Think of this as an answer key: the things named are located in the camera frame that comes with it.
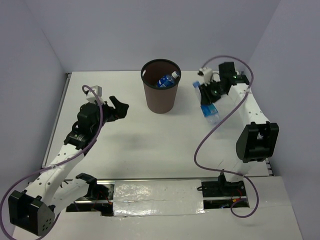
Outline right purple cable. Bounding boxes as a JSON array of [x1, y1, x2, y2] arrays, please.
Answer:
[[194, 55, 260, 219]]

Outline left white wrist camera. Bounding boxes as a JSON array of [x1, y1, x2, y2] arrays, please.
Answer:
[[85, 85, 105, 105]]

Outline brown plastic bin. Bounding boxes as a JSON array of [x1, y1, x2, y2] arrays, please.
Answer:
[[140, 58, 182, 114]]

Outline blue label bottle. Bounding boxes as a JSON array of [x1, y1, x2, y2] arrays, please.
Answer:
[[156, 71, 180, 88]]

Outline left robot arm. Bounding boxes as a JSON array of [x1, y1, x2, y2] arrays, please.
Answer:
[[8, 96, 129, 237]]

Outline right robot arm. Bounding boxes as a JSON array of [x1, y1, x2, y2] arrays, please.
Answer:
[[198, 62, 279, 197]]

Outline metal base rail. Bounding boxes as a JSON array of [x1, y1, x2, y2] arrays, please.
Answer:
[[66, 178, 249, 217]]

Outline silver foil tape sheet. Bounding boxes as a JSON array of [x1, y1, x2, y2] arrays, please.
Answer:
[[112, 179, 205, 217]]

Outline blue cap bottle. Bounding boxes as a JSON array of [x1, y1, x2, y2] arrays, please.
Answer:
[[192, 81, 220, 125]]

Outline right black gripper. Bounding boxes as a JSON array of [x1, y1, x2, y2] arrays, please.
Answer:
[[198, 78, 226, 106]]

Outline purple cable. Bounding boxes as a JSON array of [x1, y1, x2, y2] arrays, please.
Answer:
[[0, 84, 105, 240], [194, 55, 260, 219]]

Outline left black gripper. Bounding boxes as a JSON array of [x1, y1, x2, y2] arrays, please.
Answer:
[[91, 95, 129, 134]]

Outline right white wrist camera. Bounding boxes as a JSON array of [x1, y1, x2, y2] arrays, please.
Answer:
[[198, 66, 214, 85]]

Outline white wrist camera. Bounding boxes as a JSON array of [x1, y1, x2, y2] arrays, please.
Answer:
[[85, 85, 105, 105], [198, 66, 214, 85]]

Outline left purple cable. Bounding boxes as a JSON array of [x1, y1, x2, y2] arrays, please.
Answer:
[[0, 84, 105, 240]]

